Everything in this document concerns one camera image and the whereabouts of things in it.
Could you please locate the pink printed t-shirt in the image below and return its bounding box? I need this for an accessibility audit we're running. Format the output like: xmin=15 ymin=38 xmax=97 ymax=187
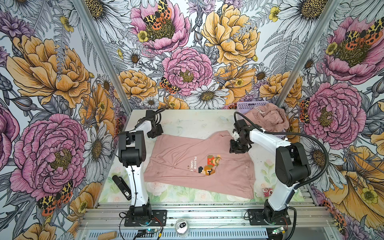
xmin=144 ymin=131 xmax=256 ymax=199

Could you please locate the black handheld device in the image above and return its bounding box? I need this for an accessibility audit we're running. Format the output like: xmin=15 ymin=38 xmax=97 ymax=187
xmin=112 ymin=175 xmax=132 ymax=201

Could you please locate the white perforated cable duct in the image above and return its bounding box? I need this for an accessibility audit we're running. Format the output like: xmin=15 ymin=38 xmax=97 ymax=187
xmin=86 ymin=227 xmax=268 ymax=240

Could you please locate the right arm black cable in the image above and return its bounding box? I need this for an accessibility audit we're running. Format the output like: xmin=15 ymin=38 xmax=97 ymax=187
xmin=233 ymin=111 xmax=330 ymax=240

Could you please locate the pink garment in basket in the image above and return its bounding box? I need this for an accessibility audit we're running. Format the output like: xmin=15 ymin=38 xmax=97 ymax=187
xmin=245 ymin=103 xmax=290 ymax=132

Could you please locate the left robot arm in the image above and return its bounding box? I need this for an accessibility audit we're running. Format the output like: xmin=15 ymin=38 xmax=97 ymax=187
xmin=113 ymin=108 xmax=165 ymax=225

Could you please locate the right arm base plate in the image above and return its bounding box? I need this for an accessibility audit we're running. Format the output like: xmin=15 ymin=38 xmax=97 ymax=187
xmin=246 ymin=208 xmax=292 ymax=226

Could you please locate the lavender plastic laundry basket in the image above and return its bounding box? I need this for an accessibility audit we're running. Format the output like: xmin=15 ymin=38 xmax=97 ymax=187
xmin=236 ymin=100 xmax=286 ymax=139

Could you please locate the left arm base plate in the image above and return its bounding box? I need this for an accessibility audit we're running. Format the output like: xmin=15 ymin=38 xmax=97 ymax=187
xmin=124 ymin=210 xmax=168 ymax=227

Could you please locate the aluminium frame rail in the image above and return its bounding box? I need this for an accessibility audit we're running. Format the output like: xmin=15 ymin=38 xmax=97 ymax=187
xmin=80 ymin=203 xmax=333 ymax=230

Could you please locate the small pink red toy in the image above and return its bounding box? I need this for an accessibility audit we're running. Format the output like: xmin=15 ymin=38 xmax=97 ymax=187
xmin=262 ymin=188 xmax=274 ymax=198

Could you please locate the wooden block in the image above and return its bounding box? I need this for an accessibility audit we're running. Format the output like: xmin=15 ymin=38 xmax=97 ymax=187
xmin=98 ymin=231 xmax=118 ymax=240

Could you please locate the silver drink can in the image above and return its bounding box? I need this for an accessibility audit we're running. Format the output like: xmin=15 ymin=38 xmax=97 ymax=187
xmin=175 ymin=219 xmax=190 ymax=238

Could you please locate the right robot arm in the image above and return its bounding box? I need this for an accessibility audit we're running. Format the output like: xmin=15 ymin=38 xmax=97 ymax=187
xmin=230 ymin=119 xmax=311 ymax=224

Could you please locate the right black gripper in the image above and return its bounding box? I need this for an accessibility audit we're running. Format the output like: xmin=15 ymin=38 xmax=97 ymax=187
xmin=229 ymin=136 xmax=252 ymax=155

